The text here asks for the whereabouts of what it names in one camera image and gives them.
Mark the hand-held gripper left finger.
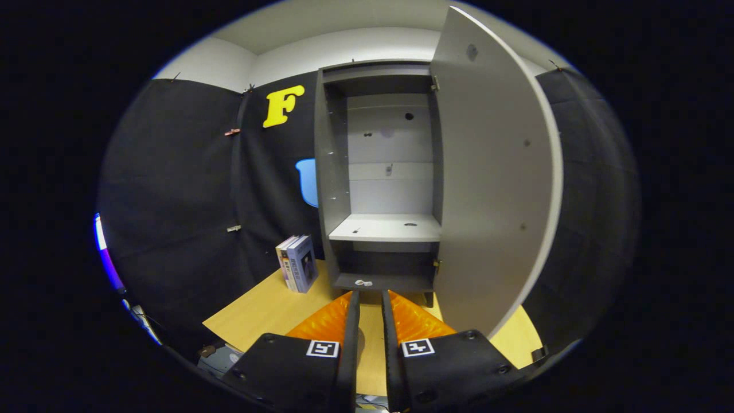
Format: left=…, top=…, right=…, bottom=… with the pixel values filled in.
left=221, top=290, right=361, bottom=413

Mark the black backdrop cloth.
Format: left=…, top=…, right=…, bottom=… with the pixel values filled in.
left=97, top=68, right=640, bottom=368

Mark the beige shoe cabinet door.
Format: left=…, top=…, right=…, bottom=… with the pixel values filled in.
left=430, top=6, right=564, bottom=339

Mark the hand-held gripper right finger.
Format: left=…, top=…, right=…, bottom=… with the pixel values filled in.
left=381, top=290, right=525, bottom=413

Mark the grey shoe cabinet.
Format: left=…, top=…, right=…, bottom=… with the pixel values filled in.
left=314, top=59, right=445, bottom=307

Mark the blue-grey covered book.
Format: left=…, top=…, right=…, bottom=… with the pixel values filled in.
left=285, top=235, right=319, bottom=294

